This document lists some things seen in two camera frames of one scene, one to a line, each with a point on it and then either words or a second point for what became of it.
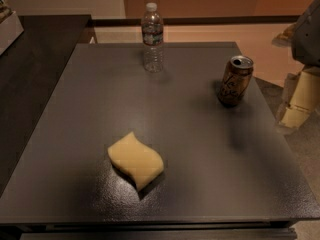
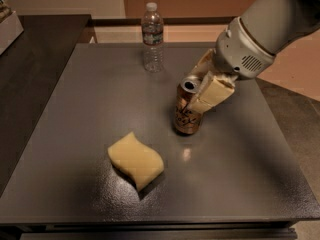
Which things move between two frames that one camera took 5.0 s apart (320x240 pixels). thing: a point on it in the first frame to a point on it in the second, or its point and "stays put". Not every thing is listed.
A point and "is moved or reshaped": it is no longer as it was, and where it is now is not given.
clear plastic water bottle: (152, 37) stays put
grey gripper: (307, 39) to (240, 52)
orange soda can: (235, 80) is moved or reshaped
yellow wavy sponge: (136, 160) stays put
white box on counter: (10, 31) stays put
